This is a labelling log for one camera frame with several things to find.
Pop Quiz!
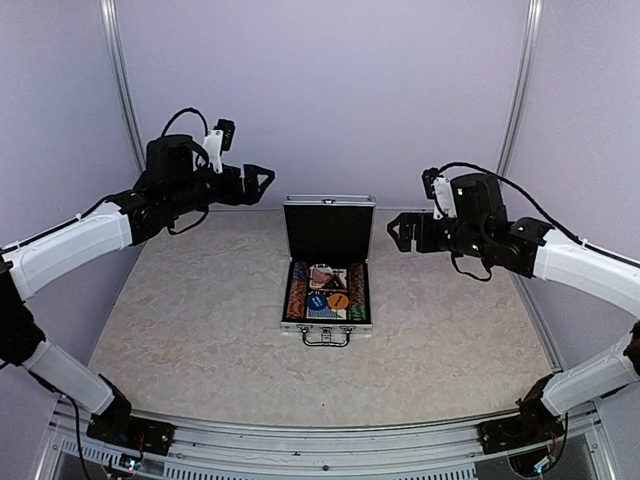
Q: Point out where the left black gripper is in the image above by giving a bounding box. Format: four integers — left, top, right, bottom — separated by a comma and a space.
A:
168, 162, 275, 216

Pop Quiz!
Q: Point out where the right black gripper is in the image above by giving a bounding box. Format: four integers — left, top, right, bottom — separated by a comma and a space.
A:
387, 212, 490, 260

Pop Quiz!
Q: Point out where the aluminium poker case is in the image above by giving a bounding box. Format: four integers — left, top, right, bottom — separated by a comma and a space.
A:
281, 194, 376, 348

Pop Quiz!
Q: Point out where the black triangular button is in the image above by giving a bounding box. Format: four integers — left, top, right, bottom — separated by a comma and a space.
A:
321, 273, 348, 292

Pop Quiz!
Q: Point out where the red playing card deck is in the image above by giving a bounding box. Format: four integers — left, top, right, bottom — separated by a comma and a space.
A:
309, 264, 348, 290

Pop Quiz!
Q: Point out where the orange round button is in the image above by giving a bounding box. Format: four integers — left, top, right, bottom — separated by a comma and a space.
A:
328, 293, 350, 311

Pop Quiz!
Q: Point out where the blue playing card deck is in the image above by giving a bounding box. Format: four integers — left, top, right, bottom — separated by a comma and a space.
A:
305, 307, 348, 321

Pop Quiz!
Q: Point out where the blue round button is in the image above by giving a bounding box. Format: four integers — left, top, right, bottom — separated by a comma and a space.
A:
307, 293, 328, 311

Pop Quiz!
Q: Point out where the green poker chip stack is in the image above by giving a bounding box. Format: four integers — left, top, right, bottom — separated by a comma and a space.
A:
348, 304, 369, 322

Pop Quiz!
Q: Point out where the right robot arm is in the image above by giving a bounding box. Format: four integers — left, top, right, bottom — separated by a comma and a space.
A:
387, 212, 639, 444

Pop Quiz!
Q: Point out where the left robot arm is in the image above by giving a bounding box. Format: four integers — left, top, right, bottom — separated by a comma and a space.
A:
1, 164, 275, 445

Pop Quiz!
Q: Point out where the right poker chip row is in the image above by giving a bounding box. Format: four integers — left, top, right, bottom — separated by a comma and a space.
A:
349, 263, 366, 306

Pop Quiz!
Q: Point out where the poker chip row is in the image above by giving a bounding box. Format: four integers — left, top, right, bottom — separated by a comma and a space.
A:
349, 263, 366, 306
286, 261, 308, 320

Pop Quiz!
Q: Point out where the left poker chip row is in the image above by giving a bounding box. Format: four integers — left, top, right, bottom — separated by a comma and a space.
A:
286, 261, 308, 320

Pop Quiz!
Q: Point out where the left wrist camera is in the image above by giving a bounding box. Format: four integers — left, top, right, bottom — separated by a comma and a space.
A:
145, 107, 236, 186

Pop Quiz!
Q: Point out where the left aluminium frame post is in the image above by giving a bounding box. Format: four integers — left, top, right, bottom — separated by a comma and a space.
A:
99, 0, 145, 176

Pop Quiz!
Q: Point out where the aluminium frame post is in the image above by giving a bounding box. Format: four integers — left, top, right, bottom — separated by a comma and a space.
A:
496, 0, 544, 178
99, 0, 145, 176

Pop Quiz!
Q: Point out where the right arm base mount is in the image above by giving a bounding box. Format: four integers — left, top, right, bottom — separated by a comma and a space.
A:
477, 374, 566, 455

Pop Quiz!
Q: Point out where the right aluminium frame post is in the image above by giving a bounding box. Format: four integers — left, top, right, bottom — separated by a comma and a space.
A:
496, 0, 544, 178

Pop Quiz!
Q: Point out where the front aluminium rail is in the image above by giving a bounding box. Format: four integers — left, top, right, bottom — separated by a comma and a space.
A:
34, 400, 615, 479

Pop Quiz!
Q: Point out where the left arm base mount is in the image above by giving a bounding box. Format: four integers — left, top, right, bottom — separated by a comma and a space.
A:
86, 386, 176, 456

